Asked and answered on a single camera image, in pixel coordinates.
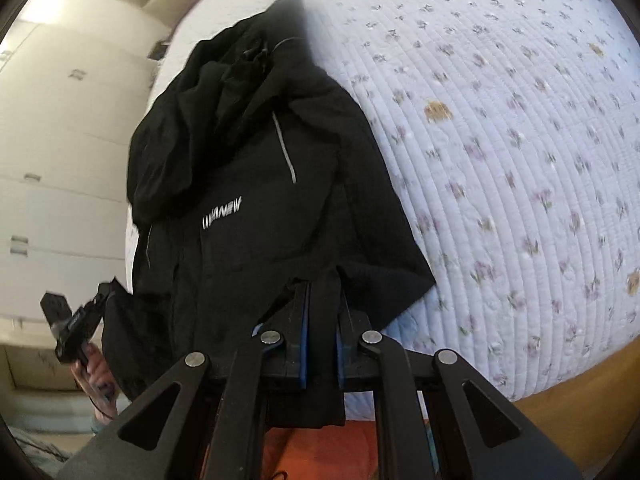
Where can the bed with floral quilt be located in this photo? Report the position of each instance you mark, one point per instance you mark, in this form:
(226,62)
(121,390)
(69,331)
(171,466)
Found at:
(500,160)

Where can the person's left hand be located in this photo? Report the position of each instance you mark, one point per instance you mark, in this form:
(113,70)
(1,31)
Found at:
(97,377)

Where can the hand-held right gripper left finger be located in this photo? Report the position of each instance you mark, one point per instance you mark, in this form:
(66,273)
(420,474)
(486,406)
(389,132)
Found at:
(302,340)

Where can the white wardrobe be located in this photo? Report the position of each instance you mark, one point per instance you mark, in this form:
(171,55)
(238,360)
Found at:
(65,135)

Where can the black hooded jacket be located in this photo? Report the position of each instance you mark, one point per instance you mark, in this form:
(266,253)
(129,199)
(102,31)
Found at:
(250,185)

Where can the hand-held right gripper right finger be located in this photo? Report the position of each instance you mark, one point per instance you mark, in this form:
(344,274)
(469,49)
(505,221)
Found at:
(341,355)

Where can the person's orange pants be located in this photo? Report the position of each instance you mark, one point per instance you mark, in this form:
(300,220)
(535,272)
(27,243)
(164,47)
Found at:
(320,452)

